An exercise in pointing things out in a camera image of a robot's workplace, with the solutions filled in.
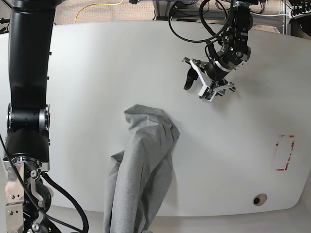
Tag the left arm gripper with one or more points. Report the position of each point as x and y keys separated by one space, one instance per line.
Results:
x=209 y=74

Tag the grey T-shirt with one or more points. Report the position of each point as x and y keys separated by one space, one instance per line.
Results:
x=140 y=175

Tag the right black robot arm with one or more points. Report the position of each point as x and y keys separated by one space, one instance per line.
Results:
x=26 y=147

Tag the red tape rectangle marking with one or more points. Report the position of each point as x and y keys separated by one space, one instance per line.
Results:
x=283 y=152

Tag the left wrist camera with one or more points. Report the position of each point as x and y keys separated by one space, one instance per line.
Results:
x=205 y=93

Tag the aluminium frame table base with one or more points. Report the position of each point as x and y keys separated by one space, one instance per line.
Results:
x=214 y=12

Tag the right table cable grommet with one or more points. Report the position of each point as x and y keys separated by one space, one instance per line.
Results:
x=259 y=199

